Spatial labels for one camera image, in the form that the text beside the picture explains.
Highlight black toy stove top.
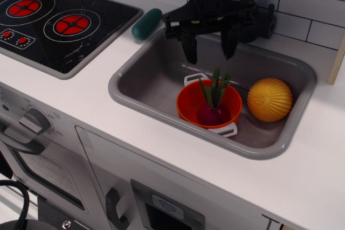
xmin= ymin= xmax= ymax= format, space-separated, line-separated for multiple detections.
xmin=1 ymin=0 xmax=143 ymax=80

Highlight purple toy beet green leaves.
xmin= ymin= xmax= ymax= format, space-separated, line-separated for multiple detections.
xmin=196 ymin=66 xmax=233 ymax=127

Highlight black toy faucet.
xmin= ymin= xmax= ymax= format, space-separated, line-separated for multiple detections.
xmin=239 ymin=0 xmax=277 ymax=43

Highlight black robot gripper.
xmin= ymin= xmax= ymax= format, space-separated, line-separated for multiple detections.
xmin=162 ymin=0 xmax=257 ymax=64

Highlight grey oven door handle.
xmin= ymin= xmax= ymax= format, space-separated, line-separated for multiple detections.
xmin=0 ymin=121 xmax=46 ymax=156

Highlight orange toy pot white handles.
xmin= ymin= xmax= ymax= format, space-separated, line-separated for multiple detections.
xmin=176 ymin=73 xmax=243 ymax=138

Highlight grey oven knob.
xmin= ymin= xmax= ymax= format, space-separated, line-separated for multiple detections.
xmin=19 ymin=108 xmax=51 ymax=135

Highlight dark grey cabinet handle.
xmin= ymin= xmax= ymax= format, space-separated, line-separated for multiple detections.
xmin=106 ymin=189 xmax=129 ymax=230

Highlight dark green toy cucumber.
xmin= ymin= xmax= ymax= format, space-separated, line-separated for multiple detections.
xmin=132 ymin=8 xmax=162 ymax=40

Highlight grey dishwasher control panel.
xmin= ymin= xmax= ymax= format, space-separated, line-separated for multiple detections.
xmin=130 ymin=179 xmax=205 ymax=230

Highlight yellow ribbed toy ball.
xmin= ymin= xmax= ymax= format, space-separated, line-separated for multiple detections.
xmin=247 ymin=78 xmax=293 ymax=122

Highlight oven door with window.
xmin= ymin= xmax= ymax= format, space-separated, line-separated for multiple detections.
xmin=0 ymin=111 xmax=111 ymax=230

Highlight black braided cable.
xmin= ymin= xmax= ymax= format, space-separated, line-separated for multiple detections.
xmin=0 ymin=180 xmax=30 ymax=230

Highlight wooden side panel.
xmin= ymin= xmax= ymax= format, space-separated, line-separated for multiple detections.
xmin=327 ymin=34 xmax=345 ymax=85

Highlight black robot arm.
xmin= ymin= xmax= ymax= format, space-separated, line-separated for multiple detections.
xmin=162 ymin=0 xmax=257 ymax=64

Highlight grey plastic sink basin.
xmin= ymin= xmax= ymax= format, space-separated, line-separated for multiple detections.
xmin=108 ymin=30 xmax=317 ymax=160

